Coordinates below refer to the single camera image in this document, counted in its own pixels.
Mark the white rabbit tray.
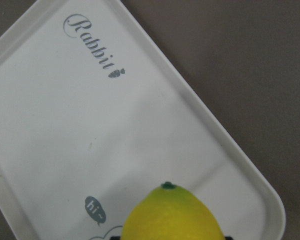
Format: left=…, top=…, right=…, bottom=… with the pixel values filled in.
left=0, top=0, right=286, bottom=240

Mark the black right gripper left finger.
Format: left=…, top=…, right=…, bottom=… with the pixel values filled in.
left=109, top=236, right=121, bottom=240

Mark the yellow lemon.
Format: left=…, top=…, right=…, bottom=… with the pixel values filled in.
left=120, top=181, right=226, bottom=240

